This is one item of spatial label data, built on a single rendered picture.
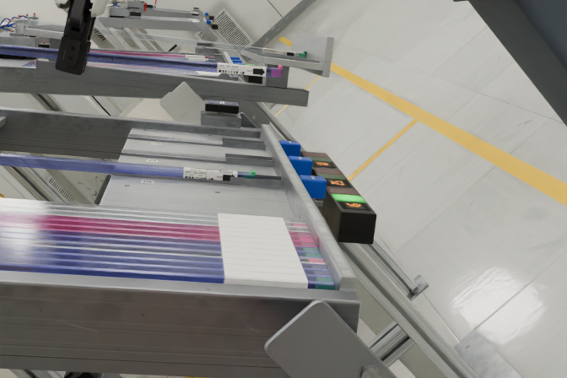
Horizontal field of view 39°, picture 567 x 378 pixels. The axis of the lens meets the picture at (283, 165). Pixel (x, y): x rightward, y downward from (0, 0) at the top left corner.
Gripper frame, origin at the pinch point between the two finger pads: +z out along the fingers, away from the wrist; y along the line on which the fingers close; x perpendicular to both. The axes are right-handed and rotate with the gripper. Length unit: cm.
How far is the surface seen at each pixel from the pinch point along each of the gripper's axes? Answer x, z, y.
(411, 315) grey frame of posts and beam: 59, 30, -21
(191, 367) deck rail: 18, 13, 49
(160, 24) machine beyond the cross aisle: -2, 16, -451
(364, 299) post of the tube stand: 58, 36, -43
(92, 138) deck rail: 3.0, 13.4, -19.1
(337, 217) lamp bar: 33.2, 8.3, 15.4
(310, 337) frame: 24, 7, 53
